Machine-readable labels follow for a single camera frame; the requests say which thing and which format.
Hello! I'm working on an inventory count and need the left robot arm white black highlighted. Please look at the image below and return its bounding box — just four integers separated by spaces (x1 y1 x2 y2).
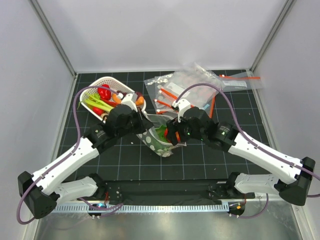
17 104 154 219

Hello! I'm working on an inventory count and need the white perforated plastic basket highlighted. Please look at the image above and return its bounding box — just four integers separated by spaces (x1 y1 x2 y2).
79 76 147 122

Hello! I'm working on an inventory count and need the slotted cable duct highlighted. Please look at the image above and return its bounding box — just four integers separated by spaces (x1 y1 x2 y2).
52 202 229 214

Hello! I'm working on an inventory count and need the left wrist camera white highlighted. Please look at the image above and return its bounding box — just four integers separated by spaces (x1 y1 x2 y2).
117 93 138 112

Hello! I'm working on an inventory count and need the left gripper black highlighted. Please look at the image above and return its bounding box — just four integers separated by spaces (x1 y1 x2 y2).
116 106 153 138

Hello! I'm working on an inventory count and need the right aluminium frame post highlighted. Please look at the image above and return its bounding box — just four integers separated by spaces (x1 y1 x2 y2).
249 0 297 72

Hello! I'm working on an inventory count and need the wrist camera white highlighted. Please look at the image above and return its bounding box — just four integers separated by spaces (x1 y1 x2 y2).
117 93 138 112
171 98 193 123

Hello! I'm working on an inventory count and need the red chili pepper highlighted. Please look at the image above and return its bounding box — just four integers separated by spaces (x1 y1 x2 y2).
92 107 106 116

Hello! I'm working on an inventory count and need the green lettuce head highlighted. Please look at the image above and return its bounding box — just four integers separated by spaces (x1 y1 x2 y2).
151 125 172 154

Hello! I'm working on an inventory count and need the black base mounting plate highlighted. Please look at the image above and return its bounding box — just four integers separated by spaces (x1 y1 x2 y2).
77 178 256 207

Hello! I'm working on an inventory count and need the dark red sausage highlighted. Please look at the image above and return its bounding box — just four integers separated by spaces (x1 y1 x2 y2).
134 91 143 99

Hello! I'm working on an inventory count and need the flat zip bag red zipper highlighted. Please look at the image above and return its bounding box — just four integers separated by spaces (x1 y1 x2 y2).
219 71 264 92

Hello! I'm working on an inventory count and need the left aluminium frame post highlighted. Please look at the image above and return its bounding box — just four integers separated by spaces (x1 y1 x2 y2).
28 0 77 78

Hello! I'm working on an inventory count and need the orange red tomato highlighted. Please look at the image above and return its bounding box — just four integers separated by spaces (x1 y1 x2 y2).
173 131 181 144

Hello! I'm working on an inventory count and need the beige small mushroom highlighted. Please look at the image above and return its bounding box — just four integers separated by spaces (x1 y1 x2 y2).
101 112 108 119

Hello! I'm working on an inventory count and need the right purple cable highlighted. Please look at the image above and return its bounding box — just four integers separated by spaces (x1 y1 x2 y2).
174 83 320 220

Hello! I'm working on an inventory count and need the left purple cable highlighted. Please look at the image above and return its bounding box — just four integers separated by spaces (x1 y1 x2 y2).
16 85 125 225

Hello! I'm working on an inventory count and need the red bell pepper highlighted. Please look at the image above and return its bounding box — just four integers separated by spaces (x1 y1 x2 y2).
97 84 113 101

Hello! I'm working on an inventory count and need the black grid cutting mat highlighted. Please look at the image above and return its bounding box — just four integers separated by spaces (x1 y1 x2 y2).
57 71 270 182

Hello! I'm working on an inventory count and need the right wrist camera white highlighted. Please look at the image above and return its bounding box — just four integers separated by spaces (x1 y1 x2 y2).
171 98 193 123

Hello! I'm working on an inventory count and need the clear dotted zip bag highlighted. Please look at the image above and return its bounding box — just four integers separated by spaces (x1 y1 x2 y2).
137 113 187 158

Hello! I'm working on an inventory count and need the pile of zip bags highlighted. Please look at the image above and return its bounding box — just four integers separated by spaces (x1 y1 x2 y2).
143 62 223 120

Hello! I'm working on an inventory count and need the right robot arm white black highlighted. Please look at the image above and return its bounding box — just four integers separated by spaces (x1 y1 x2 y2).
165 107 315 206

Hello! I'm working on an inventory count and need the purple cable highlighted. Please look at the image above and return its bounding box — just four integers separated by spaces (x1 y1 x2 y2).
174 83 320 220
16 85 125 225

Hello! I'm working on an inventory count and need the aluminium frame post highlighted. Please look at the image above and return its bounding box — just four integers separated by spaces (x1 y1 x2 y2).
249 0 297 72
28 0 77 78

